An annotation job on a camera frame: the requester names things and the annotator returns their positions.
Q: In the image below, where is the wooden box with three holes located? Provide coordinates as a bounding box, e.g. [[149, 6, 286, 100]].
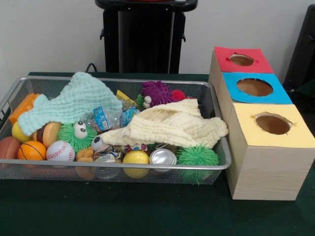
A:
[[208, 46, 315, 201]]

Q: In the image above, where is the silver mesh bin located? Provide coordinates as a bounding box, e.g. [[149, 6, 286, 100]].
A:
[[0, 75, 232, 186]]

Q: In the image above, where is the cream waffle cloth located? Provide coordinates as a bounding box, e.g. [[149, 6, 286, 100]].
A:
[[100, 99, 229, 149]]

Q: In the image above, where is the purple spiky toy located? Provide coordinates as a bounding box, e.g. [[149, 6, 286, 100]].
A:
[[140, 80, 177, 104]]

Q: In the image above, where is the silver tin can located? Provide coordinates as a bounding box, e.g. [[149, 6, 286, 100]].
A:
[[149, 148, 178, 173]]

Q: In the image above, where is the yellow ball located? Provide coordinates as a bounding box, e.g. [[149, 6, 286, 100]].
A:
[[122, 150, 150, 179]]

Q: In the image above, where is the plain green spiky ball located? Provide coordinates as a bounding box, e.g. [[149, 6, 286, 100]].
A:
[[176, 144, 220, 185]]

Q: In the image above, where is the mint green waffle cloth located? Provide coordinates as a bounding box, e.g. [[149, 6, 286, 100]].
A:
[[17, 71, 123, 137]]

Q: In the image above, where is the green spiky ball with eyes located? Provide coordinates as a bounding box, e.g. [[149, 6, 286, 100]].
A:
[[58, 120, 98, 152]]

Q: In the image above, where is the white baseball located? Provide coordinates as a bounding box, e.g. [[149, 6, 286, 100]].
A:
[[46, 140, 76, 162]]

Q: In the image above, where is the orange basketball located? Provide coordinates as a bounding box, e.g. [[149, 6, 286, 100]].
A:
[[17, 140, 47, 161]]

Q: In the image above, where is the brown football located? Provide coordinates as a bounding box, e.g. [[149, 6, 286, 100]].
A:
[[0, 136, 22, 160]]

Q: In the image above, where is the dark green side table cloth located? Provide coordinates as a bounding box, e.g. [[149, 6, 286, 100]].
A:
[[294, 80, 315, 99]]

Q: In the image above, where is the black flat panel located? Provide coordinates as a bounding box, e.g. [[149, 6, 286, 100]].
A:
[[283, 4, 315, 94]]

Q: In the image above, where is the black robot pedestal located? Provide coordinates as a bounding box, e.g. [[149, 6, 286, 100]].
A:
[[94, 0, 199, 74]]

